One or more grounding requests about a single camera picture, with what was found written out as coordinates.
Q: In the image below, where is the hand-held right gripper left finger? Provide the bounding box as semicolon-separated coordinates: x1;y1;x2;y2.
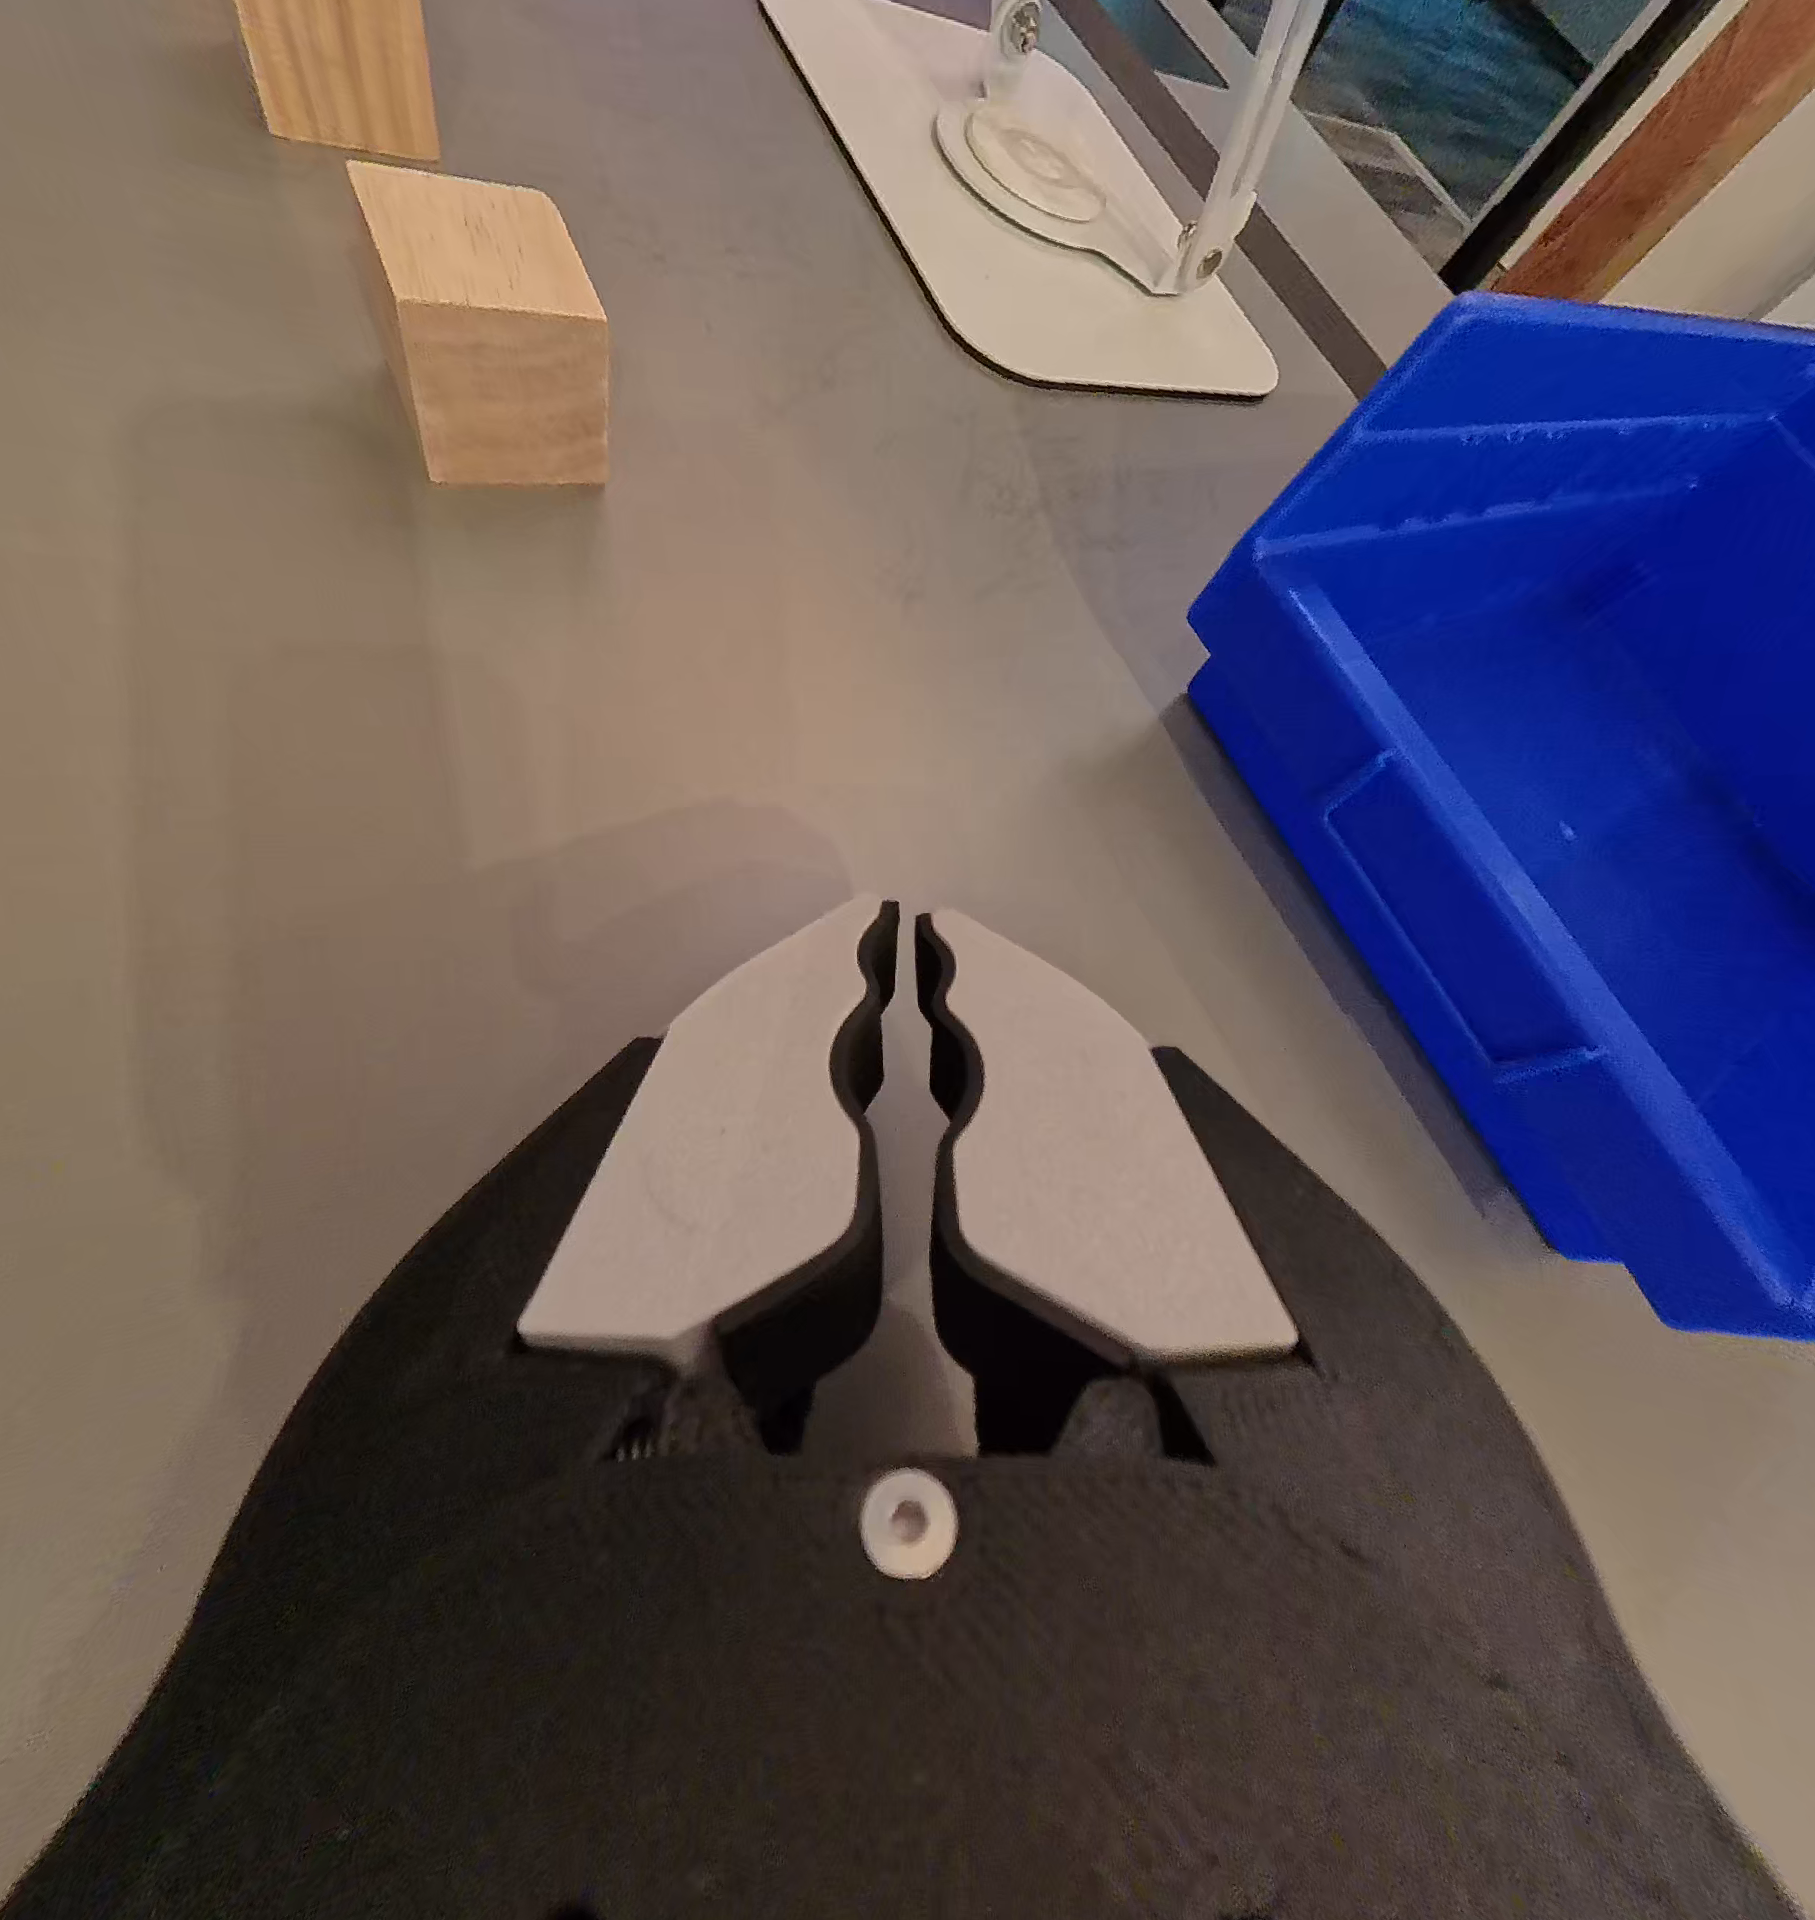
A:
517;899;901;1454

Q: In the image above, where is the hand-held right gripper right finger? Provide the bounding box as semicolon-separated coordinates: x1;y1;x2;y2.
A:
912;907;1300;1454

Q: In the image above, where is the blue plastic bin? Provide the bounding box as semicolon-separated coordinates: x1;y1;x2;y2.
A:
1187;290;1815;1341

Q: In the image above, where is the wooden cube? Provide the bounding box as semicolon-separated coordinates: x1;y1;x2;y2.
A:
229;0;442;164
346;158;610;485

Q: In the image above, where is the grey desk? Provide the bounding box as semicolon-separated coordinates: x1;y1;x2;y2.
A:
0;0;1815;1920

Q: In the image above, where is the brown wooden beam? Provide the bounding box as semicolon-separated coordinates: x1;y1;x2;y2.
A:
1488;0;1815;301

